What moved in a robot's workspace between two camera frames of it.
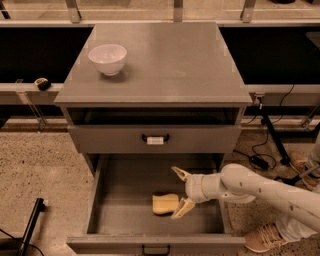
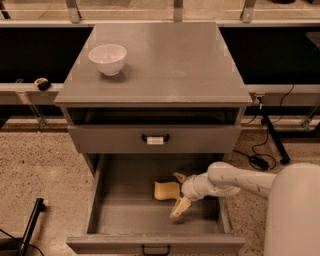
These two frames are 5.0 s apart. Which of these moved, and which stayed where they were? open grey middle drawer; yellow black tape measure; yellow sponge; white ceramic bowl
Moved: yellow sponge
Stayed: white ceramic bowl; open grey middle drawer; yellow black tape measure
